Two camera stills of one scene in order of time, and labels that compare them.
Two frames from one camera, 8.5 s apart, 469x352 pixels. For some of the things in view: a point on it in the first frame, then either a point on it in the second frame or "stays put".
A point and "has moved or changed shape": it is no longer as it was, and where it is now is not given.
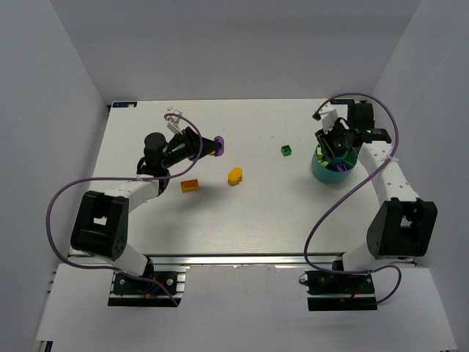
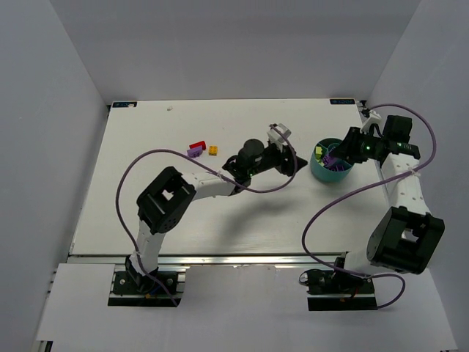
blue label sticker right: x=342 y=102 stays put
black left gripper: x=196 y=143 to x=286 y=160
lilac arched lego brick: x=220 y=151 has moved or changed shape
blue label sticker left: x=124 y=104 stays put
